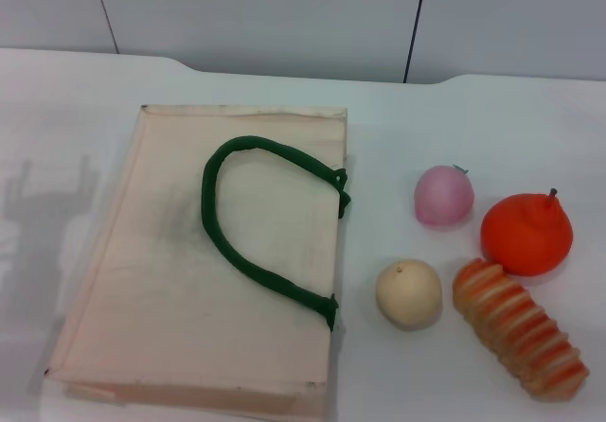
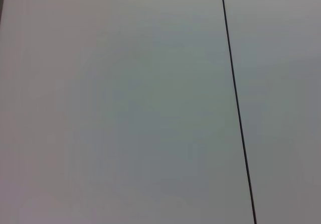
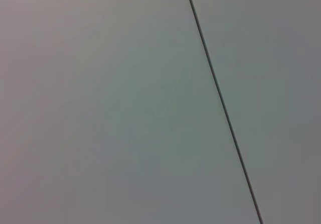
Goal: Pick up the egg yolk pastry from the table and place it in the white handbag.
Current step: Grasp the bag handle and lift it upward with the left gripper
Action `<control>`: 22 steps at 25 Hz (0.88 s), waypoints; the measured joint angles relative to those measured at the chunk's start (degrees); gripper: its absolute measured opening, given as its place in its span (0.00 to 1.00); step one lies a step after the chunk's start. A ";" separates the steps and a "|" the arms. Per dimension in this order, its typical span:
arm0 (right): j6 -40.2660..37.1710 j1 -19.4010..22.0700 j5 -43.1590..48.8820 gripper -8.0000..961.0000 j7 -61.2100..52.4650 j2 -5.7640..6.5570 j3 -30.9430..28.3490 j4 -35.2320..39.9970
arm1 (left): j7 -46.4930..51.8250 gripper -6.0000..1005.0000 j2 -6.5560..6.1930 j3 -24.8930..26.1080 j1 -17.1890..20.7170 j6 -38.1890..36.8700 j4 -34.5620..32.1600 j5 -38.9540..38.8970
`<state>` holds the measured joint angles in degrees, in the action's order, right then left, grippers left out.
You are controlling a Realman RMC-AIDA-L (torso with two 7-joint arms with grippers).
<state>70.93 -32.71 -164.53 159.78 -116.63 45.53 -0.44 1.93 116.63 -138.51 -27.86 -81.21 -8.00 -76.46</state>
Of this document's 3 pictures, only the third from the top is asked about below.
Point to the dark wall panel seam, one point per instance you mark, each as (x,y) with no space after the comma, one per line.
(221,97)

